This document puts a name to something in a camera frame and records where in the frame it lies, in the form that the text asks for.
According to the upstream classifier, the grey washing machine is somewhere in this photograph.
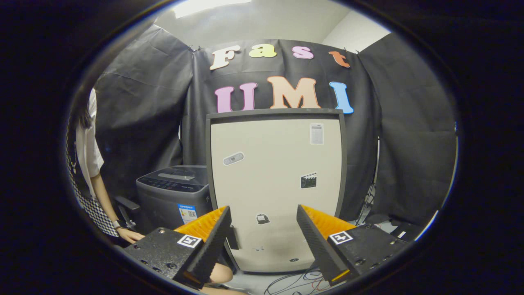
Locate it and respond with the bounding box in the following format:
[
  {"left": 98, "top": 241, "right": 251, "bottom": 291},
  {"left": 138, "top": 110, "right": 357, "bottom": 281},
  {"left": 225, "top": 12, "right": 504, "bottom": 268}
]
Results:
[{"left": 136, "top": 165, "right": 213, "bottom": 234}]

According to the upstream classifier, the person's leg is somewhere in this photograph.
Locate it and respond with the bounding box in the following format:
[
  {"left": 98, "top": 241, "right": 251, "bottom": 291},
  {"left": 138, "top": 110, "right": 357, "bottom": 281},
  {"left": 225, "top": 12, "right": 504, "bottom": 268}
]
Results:
[{"left": 201, "top": 262, "right": 246, "bottom": 295}]

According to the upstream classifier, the black backdrop cloth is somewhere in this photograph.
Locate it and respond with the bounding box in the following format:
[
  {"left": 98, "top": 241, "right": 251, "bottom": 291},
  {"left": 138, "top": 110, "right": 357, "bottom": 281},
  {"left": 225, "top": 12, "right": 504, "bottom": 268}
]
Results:
[{"left": 94, "top": 24, "right": 457, "bottom": 226}]

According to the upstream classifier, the black chair armrest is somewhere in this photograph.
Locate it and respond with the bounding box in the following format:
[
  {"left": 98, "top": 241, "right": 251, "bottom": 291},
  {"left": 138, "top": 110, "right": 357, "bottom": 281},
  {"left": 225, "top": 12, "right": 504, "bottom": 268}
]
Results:
[{"left": 115, "top": 195, "right": 142, "bottom": 230}]

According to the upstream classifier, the beige cabinet with dark frame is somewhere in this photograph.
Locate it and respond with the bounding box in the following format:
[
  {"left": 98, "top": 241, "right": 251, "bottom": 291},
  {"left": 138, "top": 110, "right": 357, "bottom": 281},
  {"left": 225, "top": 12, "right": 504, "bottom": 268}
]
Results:
[{"left": 206, "top": 108, "right": 348, "bottom": 274}]

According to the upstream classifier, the black box with white label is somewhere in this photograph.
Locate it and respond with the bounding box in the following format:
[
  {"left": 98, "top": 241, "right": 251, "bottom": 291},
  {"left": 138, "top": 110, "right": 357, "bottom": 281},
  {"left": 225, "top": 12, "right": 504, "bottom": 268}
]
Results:
[{"left": 389, "top": 221, "right": 426, "bottom": 242}]

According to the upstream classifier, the black cabinet handle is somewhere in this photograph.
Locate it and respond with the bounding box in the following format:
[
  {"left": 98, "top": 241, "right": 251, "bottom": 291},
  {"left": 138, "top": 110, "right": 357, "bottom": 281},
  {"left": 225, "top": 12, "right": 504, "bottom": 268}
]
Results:
[{"left": 227, "top": 225, "right": 240, "bottom": 250}]

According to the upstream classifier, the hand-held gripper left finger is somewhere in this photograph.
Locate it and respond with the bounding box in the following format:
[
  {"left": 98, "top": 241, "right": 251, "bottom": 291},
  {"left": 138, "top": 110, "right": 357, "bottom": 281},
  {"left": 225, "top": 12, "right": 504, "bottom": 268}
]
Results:
[{"left": 124, "top": 206, "right": 232, "bottom": 288}]

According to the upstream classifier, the tangle of floor cables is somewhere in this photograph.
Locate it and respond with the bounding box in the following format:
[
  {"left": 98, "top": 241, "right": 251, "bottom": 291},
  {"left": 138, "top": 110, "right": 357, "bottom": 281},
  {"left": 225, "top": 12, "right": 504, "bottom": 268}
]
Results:
[{"left": 264, "top": 268, "right": 332, "bottom": 295}]

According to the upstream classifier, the black white checkered cloth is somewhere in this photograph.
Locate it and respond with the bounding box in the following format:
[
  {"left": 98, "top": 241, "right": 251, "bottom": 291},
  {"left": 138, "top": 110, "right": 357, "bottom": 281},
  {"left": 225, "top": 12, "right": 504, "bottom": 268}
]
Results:
[{"left": 68, "top": 119, "right": 120, "bottom": 237}]

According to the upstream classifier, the person's upper body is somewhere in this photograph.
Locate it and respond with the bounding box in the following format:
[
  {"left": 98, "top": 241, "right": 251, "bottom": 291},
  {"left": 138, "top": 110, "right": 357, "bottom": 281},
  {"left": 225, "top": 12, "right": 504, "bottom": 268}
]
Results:
[{"left": 76, "top": 88, "right": 105, "bottom": 199}]

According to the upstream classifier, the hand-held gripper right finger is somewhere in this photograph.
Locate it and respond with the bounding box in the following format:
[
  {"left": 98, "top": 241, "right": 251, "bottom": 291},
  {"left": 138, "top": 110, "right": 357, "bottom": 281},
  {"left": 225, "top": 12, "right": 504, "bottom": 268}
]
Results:
[{"left": 296, "top": 204, "right": 409, "bottom": 286}]

